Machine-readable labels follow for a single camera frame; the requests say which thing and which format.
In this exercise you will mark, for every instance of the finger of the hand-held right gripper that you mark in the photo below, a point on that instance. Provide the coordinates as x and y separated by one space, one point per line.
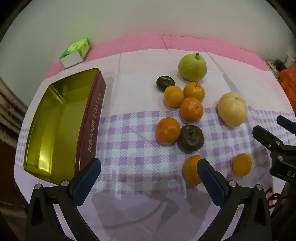
266 138
286 122

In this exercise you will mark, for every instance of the beige ridged frame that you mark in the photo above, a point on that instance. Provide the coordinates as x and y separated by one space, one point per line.
11 106

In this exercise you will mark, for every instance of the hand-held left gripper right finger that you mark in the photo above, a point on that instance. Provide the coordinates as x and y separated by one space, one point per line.
211 183

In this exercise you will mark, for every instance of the small dark water chestnut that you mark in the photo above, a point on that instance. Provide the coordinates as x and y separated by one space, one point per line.
164 83

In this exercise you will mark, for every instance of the orange plastic bag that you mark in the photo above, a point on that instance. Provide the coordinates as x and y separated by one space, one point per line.
289 83

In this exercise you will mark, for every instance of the yellow pear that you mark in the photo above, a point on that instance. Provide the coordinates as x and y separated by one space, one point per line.
232 109

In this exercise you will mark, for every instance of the pink and purple checked cloth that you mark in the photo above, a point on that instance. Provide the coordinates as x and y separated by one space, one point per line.
138 69

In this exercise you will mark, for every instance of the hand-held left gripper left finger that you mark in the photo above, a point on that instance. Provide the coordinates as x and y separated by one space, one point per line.
89 177

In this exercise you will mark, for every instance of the orange tangerine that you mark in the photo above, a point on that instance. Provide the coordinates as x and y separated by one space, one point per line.
167 130
191 109
190 170
173 96
194 90
241 164

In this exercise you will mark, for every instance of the green tissue packet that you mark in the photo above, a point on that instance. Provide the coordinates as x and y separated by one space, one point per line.
76 49

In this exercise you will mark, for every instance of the green pear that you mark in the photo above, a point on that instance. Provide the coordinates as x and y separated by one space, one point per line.
192 68

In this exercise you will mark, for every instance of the maroon and gold tin box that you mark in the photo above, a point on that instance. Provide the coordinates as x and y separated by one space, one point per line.
57 120

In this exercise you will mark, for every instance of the large dark water chestnut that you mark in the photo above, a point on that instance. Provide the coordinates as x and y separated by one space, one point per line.
190 139

